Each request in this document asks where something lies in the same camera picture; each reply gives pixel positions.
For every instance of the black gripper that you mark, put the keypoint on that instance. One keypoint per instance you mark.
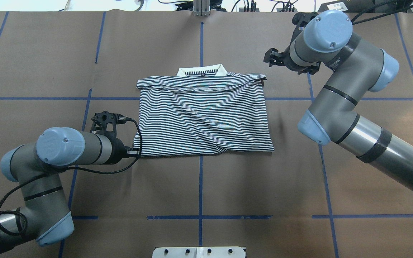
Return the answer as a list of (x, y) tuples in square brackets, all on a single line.
[(115, 153), (287, 63)]

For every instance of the navy white striped polo shirt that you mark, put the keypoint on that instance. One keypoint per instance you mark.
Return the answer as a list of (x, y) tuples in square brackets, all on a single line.
[(202, 111)]

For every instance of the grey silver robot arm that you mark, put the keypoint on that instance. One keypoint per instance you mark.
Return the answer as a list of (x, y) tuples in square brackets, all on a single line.
[(358, 67), (46, 216)]

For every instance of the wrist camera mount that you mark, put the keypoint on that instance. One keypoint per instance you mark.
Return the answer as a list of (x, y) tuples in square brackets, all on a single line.
[(300, 20), (105, 123)]

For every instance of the aluminium frame post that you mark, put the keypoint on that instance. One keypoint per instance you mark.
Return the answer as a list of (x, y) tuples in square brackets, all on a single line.
[(201, 8)]

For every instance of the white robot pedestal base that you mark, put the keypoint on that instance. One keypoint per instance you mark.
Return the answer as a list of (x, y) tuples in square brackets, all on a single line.
[(200, 252)]

